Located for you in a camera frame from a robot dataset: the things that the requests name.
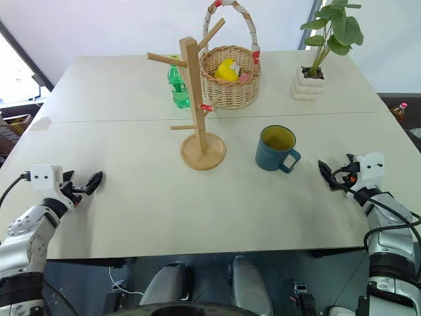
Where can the cardboard boxes pile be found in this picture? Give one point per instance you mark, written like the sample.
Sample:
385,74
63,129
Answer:
13,130

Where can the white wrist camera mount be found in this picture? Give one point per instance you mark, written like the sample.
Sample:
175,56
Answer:
371,168
44,177

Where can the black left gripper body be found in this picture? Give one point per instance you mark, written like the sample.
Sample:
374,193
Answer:
69,194

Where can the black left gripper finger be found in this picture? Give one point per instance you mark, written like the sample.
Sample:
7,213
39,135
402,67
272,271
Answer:
93,182
68,176

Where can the green plastic bottle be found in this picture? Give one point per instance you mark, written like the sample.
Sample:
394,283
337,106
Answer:
179,90

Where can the grey robot leg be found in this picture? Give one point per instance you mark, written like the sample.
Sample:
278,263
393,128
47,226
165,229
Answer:
167,283
250,286

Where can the green leafy plant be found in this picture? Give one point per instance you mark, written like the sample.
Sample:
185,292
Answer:
338,29

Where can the orange drink bottle pink cap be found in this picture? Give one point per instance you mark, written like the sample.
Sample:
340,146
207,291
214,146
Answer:
398,113

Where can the pink item in basket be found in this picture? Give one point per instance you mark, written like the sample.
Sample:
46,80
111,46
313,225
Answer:
245,76

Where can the dark rounded robot torso rim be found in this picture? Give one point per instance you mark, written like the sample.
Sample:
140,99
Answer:
190,311

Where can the small white block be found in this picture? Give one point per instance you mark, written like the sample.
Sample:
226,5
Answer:
41,124

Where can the red tape marker on peg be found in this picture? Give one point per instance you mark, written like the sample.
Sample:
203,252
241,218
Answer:
207,107

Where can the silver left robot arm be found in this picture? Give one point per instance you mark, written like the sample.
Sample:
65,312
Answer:
31,237

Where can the wooden mug tree stand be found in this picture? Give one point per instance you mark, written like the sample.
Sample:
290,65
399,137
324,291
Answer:
197,131

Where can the white wavy plant pot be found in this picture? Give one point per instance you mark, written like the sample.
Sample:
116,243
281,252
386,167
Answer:
307,87

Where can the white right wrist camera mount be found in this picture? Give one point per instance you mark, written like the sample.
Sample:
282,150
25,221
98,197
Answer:
371,168

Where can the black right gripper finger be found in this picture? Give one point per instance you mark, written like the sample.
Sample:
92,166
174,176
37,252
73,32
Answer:
338,187
325,172

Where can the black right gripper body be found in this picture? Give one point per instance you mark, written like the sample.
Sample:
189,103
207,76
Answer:
350,171

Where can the yellow toy in basket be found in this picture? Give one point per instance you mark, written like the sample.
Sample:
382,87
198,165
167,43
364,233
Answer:
226,70

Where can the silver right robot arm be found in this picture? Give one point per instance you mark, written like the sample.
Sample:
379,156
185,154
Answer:
391,240

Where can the black stand in background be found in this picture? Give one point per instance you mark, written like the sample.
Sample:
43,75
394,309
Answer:
37,87

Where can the blue mug yellow inside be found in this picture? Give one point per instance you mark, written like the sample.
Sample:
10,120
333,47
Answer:
273,154

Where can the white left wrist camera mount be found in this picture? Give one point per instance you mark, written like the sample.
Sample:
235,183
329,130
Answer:
44,177

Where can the black device under table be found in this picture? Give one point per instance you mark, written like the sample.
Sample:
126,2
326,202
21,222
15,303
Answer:
115,296
302,294

